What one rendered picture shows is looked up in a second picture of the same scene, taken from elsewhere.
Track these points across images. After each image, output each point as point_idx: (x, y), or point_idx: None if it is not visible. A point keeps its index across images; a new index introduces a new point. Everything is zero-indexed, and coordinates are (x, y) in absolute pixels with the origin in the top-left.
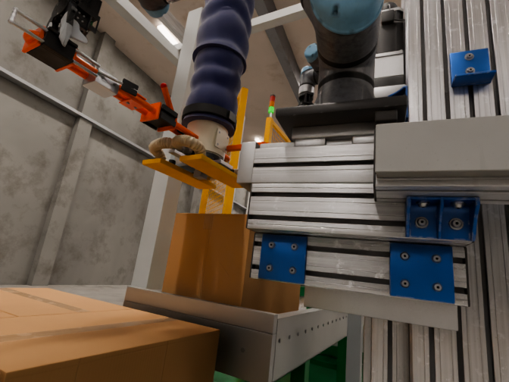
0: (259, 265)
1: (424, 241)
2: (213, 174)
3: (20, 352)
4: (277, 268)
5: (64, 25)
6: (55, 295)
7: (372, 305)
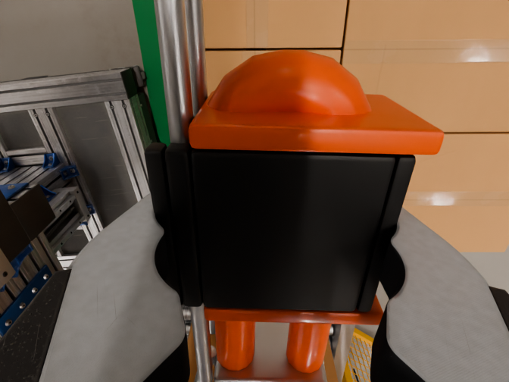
0: (20, 187)
1: None
2: None
3: (207, 78)
4: (4, 188)
5: (104, 247)
6: (435, 226)
7: None
